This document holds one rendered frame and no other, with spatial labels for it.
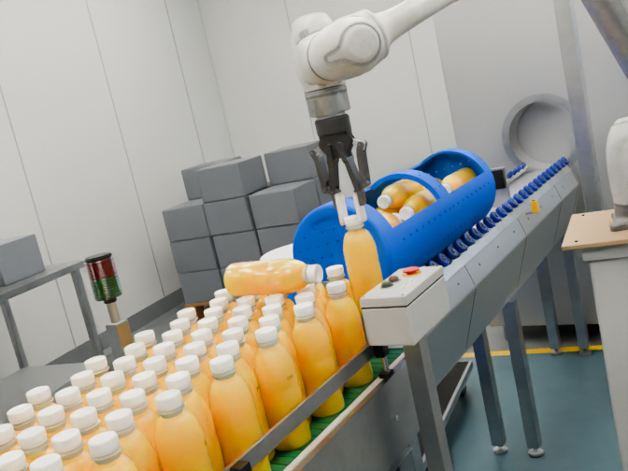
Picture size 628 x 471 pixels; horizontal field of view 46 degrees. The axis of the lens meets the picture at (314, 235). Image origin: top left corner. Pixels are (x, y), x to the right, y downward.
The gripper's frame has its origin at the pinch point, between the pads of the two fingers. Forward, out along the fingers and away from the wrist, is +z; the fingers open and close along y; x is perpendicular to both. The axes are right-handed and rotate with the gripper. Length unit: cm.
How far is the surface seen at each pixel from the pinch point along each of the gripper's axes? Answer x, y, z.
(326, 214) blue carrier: -17.0, 16.9, 3.8
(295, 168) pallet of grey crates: -341, 235, 23
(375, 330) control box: 18.3, -10.0, 21.4
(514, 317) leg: -115, 7, 68
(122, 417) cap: 72, 2, 13
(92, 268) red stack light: 29, 51, 1
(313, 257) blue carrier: -17.0, 23.6, 14.5
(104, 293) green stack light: 29, 50, 7
